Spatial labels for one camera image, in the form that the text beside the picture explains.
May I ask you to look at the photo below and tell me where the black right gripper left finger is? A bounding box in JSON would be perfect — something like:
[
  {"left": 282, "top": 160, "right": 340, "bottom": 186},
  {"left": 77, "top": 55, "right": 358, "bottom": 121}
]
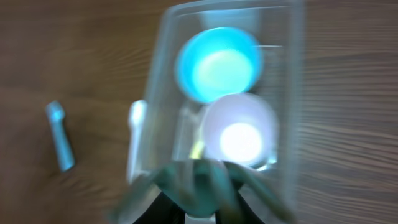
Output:
[{"left": 133, "top": 192, "right": 185, "bottom": 224}]

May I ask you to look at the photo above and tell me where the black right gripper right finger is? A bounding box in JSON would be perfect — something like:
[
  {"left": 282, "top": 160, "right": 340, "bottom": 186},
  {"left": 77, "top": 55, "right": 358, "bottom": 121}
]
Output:
[{"left": 215, "top": 194, "right": 264, "bottom": 224}]

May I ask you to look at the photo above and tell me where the pink plastic cup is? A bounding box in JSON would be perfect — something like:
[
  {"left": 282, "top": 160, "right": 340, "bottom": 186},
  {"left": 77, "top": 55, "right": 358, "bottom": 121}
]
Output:
[{"left": 200, "top": 93, "right": 279, "bottom": 170}]

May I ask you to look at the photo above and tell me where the white plastic spoon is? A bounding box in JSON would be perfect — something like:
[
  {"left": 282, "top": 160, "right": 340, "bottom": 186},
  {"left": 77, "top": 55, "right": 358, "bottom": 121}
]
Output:
[{"left": 126, "top": 100, "right": 147, "bottom": 184}]

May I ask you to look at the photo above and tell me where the light blue plastic fork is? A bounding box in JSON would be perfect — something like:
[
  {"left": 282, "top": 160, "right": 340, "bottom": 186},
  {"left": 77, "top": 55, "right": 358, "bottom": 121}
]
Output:
[{"left": 45, "top": 101, "right": 75, "bottom": 172}]

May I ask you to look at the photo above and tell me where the light blue plastic bowl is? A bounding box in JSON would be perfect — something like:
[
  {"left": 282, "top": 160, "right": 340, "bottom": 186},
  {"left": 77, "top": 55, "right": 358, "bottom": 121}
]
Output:
[{"left": 174, "top": 27, "right": 264, "bottom": 104}]

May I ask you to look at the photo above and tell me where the clear plastic container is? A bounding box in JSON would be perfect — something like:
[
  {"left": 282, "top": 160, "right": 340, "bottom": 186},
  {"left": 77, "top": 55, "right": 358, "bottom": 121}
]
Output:
[{"left": 126, "top": 1, "right": 304, "bottom": 208}]

